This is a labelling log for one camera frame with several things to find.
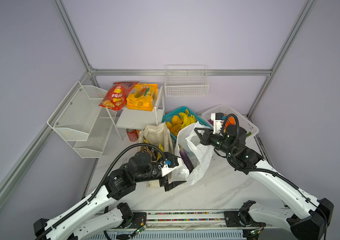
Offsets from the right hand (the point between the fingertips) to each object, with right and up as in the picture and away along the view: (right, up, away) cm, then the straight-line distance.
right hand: (193, 129), depth 67 cm
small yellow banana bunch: (-5, +5, +40) cm, 41 cm away
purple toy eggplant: (-2, -18, +19) cm, 26 cm away
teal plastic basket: (-3, +14, +44) cm, 46 cm away
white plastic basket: (+46, +1, +37) cm, 58 cm away
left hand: (-7, -16, -6) cm, 19 cm away
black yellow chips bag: (-22, -13, +19) cm, 32 cm away
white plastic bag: (+3, -12, -1) cm, 12 cm away
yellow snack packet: (-16, -11, +17) cm, 26 cm away
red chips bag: (-41, +17, +13) cm, 46 cm away
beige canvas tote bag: (-18, -2, +19) cm, 26 cm away
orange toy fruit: (+34, +6, +41) cm, 53 cm away
